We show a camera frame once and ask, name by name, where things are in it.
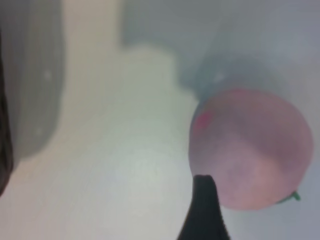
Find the pink peach with green leaf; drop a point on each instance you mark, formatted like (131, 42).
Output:
(250, 150)

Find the dark brown wicker basket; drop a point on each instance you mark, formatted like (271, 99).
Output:
(3, 150)

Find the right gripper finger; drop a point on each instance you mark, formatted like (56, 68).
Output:
(203, 215)

